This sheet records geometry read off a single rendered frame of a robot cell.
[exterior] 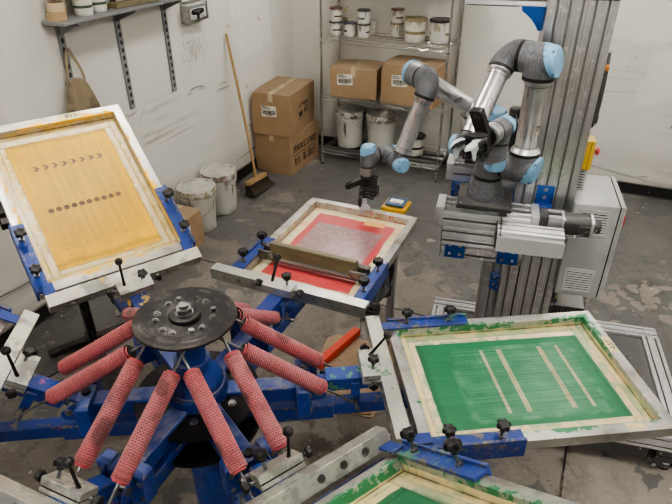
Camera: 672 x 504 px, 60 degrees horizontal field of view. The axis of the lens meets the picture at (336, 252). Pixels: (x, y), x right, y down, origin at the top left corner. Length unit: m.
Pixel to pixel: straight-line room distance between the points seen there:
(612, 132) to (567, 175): 3.19
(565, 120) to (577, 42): 0.30
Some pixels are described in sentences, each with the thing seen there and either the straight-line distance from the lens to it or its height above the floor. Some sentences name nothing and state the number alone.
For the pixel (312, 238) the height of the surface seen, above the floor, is 0.96.
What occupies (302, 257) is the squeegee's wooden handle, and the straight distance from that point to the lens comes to 2.51.
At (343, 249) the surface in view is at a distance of 2.70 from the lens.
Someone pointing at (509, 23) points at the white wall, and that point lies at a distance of 5.72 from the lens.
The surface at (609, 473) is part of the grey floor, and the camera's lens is 3.25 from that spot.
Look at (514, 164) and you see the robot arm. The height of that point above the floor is 1.45.
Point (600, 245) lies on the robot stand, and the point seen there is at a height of 1.04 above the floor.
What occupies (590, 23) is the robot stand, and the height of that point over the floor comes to 1.94.
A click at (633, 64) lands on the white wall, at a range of 5.72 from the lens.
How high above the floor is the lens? 2.35
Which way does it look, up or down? 31 degrees down
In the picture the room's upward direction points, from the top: straight up
